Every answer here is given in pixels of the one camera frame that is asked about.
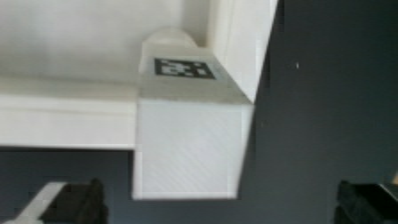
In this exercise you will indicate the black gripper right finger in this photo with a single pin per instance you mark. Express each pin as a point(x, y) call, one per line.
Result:
point(367, 203)

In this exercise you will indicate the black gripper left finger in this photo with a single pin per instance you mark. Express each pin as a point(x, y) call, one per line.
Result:
point(67, 204)

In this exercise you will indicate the white leg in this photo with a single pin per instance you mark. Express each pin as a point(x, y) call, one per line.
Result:
point(195, 117)

